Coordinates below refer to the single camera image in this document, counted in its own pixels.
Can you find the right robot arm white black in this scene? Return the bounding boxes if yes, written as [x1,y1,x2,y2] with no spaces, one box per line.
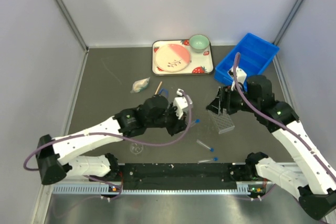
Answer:
[206,75,335,220]

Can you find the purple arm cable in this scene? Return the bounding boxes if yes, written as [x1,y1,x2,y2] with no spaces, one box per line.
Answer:
[23,90,195,172]
[231,52,336,180]

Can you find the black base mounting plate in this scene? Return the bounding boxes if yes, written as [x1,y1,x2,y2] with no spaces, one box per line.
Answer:
[90,163,263,190]

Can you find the blue capped test tube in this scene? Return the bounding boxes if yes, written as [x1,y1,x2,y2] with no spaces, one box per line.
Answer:
[196,140,214,152]
[197,157,218,164]
[191,119,200,127]

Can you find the wooden tweezers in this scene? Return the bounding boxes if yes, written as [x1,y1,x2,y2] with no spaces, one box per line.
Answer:
[154,81,163,95]

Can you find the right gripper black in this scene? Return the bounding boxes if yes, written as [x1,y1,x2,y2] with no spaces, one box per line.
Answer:
[205,83,259,115]

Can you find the green ceramic bowl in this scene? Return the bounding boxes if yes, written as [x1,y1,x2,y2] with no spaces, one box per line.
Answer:
[189,34,210,52]

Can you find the plastic bag with contents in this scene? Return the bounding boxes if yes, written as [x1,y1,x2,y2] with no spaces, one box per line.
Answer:
[130,77,150,93]

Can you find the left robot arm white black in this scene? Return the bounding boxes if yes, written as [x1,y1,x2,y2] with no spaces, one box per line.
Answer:
[35,94,193,185]

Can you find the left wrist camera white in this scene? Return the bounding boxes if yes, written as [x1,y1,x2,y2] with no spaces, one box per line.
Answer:
[173,89,193,119]

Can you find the strawberry pattern tray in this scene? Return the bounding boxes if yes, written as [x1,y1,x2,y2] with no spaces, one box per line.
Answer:
[152,39,214,76]

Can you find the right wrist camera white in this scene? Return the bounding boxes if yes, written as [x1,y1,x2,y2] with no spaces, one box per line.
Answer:
[228,67,247,91]

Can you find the clear test tube rack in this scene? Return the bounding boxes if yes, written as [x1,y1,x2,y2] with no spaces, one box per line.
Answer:
[208,111,235,134]

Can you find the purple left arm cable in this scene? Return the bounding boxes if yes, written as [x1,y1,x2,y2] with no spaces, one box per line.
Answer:
[23,90,195,172]

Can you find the blue plastic bin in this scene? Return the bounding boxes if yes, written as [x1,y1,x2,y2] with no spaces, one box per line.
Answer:
[214,33,279,86]

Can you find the grey slotted cable duct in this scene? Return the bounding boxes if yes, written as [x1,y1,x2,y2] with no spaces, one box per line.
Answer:
[52,184,251,195]

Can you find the pink cream plate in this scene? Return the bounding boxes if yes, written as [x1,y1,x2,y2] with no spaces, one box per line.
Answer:
[154,44,191,73]

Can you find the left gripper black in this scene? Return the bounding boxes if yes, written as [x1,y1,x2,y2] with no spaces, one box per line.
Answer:
[146,103,189,137]

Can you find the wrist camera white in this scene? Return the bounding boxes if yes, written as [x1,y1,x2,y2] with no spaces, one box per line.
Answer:
[228,67,247,91]
[173,89,193,119]

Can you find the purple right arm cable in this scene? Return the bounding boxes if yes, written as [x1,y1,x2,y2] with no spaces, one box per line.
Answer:
[231,52,336,180]

